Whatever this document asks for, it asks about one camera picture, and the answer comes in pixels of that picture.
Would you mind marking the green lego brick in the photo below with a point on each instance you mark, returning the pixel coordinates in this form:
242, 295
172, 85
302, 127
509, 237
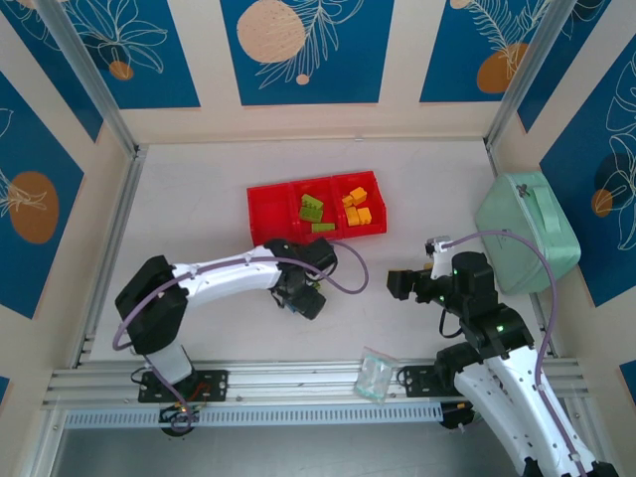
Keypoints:
312, 201
323, 227
310, 214

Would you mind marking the red plastic bin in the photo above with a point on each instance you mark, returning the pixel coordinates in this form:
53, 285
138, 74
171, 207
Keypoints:
329, 199
270, 213
377, 208

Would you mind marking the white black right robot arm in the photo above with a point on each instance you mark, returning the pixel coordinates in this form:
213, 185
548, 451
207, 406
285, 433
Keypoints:
497, 412

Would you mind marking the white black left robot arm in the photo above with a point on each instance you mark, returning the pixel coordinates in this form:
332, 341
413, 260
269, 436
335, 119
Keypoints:
223, 283

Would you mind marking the black arm base clamp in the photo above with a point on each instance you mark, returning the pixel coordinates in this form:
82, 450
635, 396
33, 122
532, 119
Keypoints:
174, 432
452, 422

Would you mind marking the clear plastic bag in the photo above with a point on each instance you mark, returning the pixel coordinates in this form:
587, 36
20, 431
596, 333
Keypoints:
373, 377

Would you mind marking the mint green zip case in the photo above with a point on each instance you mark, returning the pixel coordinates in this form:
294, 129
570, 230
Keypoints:
526, 208

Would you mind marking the wide aluminium frame rail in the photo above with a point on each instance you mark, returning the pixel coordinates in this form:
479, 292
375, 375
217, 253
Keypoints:
298, 377

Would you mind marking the aluminium frame post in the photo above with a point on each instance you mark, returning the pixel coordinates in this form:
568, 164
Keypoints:
529, 74
90, 74

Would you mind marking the aluminium frame leg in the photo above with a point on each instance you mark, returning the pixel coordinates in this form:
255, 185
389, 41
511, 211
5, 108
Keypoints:
49, 442

